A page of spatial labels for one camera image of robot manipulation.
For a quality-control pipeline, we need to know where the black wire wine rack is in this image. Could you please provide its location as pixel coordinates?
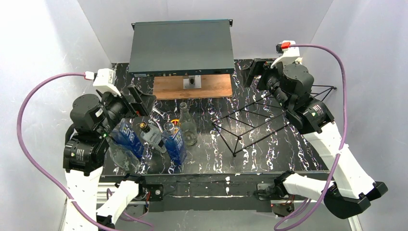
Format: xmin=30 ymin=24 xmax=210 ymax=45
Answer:
xmin=211 ymin=85 xmax=337 ymax=158

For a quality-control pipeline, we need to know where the clear square bottle black cap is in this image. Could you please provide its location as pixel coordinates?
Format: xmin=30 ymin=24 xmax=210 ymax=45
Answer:
xmin=139 ymin=122 xmax=166 ymax=154

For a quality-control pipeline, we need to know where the clear round glass bottle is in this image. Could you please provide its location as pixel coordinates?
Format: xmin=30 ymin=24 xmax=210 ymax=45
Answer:
xmin=179 ymin=102 xmax=197 ymax=146

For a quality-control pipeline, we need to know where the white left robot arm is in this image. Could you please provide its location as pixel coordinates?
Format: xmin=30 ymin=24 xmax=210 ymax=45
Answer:
xmin=63 ymin=85 xmax=156 ymax=231

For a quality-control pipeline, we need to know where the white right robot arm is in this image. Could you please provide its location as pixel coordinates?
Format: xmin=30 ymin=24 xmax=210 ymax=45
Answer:
xmin=242 ymin=58 xmax=388 ymax=219

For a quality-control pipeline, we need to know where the blue square bottle left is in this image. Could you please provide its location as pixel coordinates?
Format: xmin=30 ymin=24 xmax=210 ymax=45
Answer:
xmin=110 ymin=119 xmax=144 ymax=160

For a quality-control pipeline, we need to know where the blue square bottle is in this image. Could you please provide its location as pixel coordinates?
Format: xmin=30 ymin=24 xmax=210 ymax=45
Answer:
xmin=162 ymin=122 xmax=187 ymax=165
xmin=110 ymin=119 xmax=144 ymax=160

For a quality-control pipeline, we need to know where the blue square bottle front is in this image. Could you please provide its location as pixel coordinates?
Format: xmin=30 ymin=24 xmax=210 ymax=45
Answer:
xmin=162 ymin=122 xmax=187 ymax=165

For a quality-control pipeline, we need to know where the clear round bottle front left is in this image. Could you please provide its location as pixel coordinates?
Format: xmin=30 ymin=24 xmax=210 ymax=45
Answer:
xmin=108 ymin=140 xmax=140 ymax=174

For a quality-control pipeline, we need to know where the silver wrench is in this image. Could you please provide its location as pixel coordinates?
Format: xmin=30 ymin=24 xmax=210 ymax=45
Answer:
xmin=153 ymin=107 xmax=171 ymax=122

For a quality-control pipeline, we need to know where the orange small object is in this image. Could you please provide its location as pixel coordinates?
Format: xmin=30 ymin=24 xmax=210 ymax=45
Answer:
xmin=171 ymin=119 xmax=179 ymax=126

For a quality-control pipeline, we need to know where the wooden board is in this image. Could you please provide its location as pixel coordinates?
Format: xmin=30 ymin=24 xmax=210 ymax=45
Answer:
xmin=153 ymin=74 xmax=233 ymax=100

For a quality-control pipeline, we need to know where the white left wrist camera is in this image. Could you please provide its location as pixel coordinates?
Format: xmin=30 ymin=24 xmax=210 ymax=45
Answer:
xmin=84 ymin=68 xmax=121 ymax=96

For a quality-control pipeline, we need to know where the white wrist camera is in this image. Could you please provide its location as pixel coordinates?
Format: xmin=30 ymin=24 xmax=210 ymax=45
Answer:
xmin=270 ymin=40 xmax=300 ymax=69
xmin=84 ymin=68 xmax=121 ymax=96

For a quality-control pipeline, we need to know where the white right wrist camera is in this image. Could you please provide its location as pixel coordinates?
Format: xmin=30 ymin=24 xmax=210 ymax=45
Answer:
xmin=270 ymin=40 xmax=300 ymax=69

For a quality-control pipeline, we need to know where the metal bracket on board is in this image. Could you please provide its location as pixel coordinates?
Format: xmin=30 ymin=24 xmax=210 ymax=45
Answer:
xmin=183 ymin=75 xmax=202 ymax=90

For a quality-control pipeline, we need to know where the grey rack-mount device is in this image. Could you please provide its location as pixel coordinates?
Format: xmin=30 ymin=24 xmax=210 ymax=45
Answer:
xmin=128 ymin=19 xmax=235 ymax=76

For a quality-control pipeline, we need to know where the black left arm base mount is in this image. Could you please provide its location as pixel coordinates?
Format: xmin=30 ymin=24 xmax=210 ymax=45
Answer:
xmin=140 ymin=184 xmax=164 ymax=202

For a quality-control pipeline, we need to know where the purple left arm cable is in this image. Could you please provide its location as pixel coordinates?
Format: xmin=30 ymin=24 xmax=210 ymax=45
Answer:
xmin=16 ymin=72 xmax=153 ymax=231

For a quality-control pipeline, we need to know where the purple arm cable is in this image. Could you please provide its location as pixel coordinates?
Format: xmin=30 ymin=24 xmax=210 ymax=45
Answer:
xmin=273 ymin=44 xmax=347 ymax=231
xmin=16 ymin=72 xmax=153 ymax=231

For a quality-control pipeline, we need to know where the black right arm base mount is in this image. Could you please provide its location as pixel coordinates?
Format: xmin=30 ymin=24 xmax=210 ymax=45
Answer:
xmin=254 ymin=183 xmax=295 ymax=217

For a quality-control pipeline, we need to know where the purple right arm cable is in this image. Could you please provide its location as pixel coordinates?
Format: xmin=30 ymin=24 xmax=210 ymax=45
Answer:
xmin=273 ymin=44 xmax=347 ymax=231

